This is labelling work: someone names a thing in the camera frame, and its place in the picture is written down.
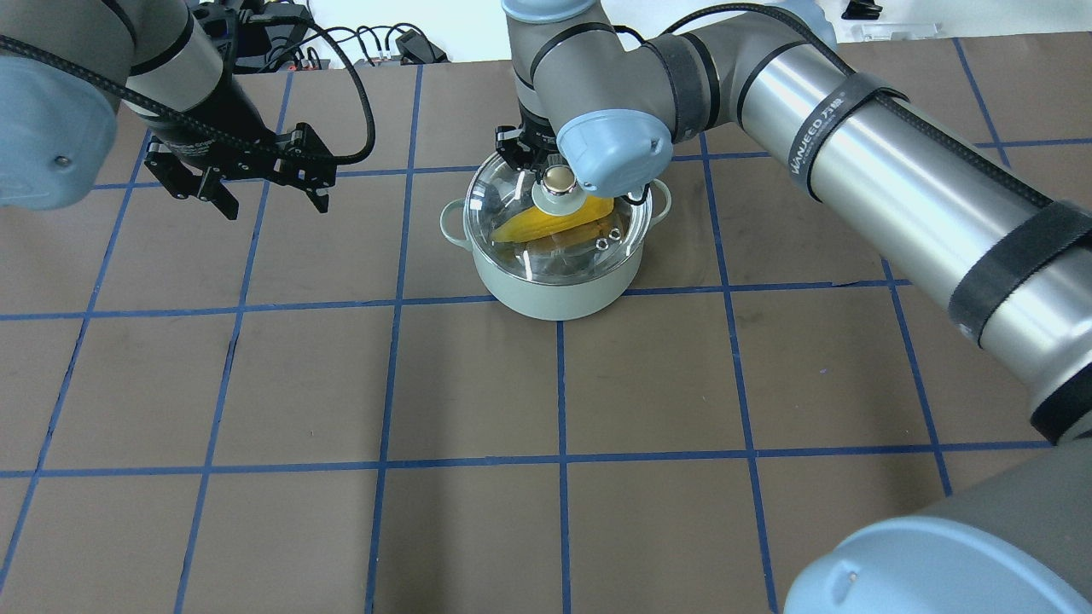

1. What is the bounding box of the black gripper at lid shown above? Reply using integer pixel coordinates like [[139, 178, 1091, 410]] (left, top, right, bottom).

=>
[[495, 123, 561, 174]]

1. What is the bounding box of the black gripper at corn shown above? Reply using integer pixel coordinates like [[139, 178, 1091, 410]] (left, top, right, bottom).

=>
[[143, 135, 339, 221]]

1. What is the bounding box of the yellow corn cob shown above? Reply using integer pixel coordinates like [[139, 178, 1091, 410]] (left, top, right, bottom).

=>
[[491, 197, 615, 243]]

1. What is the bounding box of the glass pot lid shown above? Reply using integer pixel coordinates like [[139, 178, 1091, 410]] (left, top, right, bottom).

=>
[[456, 153, 670, 285]]

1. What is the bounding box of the silver robot arm holding lid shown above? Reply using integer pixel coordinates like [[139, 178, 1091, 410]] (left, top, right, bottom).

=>
[[502, 1, 1091, 613]]

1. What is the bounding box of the silver robot arm holding corn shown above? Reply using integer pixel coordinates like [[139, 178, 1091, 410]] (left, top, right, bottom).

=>
[[3, 1, 339, 220]]

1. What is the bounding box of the pale green cooking pot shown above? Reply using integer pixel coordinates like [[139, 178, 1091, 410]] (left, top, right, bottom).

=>
[[442, 153, 672, 320]]

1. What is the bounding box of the brown gridded table mat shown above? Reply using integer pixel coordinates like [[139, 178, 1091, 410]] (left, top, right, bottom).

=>
[[2, 62, 1048, 613]]

